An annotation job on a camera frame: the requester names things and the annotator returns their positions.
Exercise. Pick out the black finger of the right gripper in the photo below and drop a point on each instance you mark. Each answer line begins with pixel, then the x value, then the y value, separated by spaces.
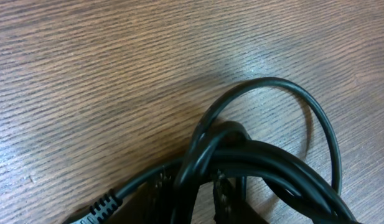
pixel 230 202

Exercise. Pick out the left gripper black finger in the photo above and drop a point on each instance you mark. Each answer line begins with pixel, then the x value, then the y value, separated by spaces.
pixel 160 199

